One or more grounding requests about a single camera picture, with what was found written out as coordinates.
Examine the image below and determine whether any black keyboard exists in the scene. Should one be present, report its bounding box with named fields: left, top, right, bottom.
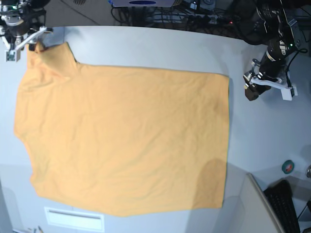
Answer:
left=264, top=180, right=300, bottom=233

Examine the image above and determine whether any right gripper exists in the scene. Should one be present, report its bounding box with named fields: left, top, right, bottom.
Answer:
left=0, top=9, right=46, bottom=52

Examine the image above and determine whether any green tape roll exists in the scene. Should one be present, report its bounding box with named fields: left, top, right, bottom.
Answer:
left=281, top=160, right=294, bottom=174

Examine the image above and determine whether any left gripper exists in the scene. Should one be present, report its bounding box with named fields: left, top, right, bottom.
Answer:
left=244, top=51, right=291, bottom=101

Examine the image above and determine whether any white cable slot cover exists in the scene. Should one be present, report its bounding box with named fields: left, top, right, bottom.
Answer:
left=44, top=207, right=104, bottom=233

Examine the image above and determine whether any metal knob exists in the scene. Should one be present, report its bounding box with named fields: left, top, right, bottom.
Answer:
left=306, top=165, right=311, bottom=178

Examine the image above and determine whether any orange t-shirt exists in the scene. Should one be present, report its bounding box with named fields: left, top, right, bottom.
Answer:
left=14, top=43, right=229, bottom=216

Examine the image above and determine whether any white partition panel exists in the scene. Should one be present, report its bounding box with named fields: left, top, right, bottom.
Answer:
left=239, top=173, right=284, bottom=233

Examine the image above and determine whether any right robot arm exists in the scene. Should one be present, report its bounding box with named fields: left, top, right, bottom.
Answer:
left=0, top=0, right=50, bottom=50

